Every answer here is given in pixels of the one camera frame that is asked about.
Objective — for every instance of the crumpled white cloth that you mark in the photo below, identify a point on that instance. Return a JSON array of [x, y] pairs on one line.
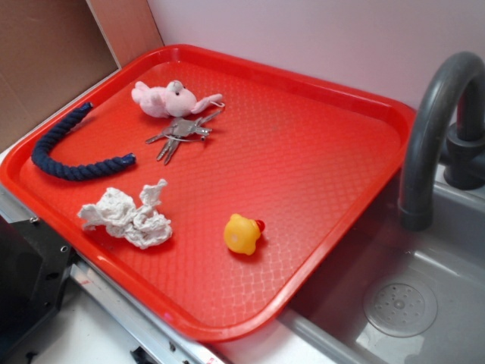
[[143, 226]]

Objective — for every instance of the grey curved faucet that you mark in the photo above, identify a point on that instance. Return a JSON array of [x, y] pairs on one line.
[[448, 129]]

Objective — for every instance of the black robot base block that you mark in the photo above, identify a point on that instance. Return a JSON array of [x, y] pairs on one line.
[[35, 264]]

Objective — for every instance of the yellow rubber duck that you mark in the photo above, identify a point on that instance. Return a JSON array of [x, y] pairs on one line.
[[241, 234]]

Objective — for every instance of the silver key bunch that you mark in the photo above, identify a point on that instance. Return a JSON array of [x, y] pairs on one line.
[[180, 131]]

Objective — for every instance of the pink plush toy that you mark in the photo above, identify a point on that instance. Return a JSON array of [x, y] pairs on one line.
[[173, 100]]

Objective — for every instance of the grey plastic sink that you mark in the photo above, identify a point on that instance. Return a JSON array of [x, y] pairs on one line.
[[388, 295]]

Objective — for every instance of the red plastic tray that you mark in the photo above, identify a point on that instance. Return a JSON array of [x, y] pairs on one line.
[[305, 156]]

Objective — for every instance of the brown cardboard panel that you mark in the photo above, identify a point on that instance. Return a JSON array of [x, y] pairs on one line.
[[54, 51]]

